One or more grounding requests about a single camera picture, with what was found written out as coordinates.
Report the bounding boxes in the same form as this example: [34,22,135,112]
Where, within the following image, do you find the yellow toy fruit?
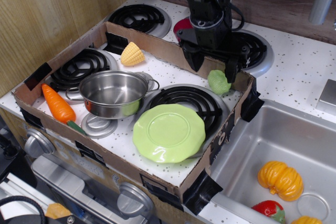
[291,216,322,224]

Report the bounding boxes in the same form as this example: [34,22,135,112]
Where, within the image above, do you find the black cable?
[0,196,47,224]

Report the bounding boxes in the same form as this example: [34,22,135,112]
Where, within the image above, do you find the orange toy pumpkin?
[257,161,304,201]

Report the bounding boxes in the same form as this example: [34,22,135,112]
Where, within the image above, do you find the silver stove knob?
[117,182,154,219]
[24,128,56,158]

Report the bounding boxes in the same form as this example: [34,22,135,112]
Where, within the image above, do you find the silver left stove knob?
[24,128,56,158]

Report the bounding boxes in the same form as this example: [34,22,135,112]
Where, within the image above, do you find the stainless steel pot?
[65,70,160,119]

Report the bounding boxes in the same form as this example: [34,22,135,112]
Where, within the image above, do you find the silver right stove knob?
[117,182,154,219]

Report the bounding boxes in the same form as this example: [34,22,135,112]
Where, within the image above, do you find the silver faucet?
[309,0,333,25]

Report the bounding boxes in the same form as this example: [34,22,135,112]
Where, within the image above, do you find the black front left burner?
[46,49,111,92]

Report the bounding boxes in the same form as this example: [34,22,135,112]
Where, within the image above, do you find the yellow toy corn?
[120,42,145,66]

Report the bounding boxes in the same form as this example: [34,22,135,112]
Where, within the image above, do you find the silver sink basin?
[211,101,335,223]

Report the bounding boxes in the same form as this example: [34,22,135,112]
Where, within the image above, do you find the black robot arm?
[177,0,250,83]

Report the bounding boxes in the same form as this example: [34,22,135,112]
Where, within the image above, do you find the silver faucet base block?
[316,79,336,115]

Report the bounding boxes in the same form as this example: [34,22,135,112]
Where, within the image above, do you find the dark red toy pepper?
[173,17,193,42]

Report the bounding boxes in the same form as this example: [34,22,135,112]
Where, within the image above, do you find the silver oven door handle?
[31,156,151,223]

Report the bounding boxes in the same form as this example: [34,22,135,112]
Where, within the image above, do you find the orange toy bottom left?
[45,203,71,219]

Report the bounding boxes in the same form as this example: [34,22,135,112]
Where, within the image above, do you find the orange toy carrot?
[41,83,86,135]

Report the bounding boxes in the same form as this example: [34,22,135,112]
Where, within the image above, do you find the black back right burner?
[233,32,267,70]

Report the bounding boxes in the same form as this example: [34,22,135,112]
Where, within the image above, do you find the black front right burner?
[149,86,224,137]

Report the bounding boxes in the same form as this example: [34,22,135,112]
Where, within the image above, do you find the black back left burner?
[107,4,166,33]

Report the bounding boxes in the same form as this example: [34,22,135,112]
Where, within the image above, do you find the light green plate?
[132,104,206,163]

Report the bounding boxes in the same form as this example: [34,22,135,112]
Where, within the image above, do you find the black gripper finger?
[182,47,205,72]
[225,58,241,83]

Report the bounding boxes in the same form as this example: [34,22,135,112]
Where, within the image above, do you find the black burner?
[149,86,224,137]
[233,32,267,70]
[107,4,166,33]
[46,49,111,92]

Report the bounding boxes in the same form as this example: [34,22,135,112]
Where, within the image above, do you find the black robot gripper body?
[176,15,251,63]

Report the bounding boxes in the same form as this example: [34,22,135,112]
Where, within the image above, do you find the light green toy broccoli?
[207,70,231,95]

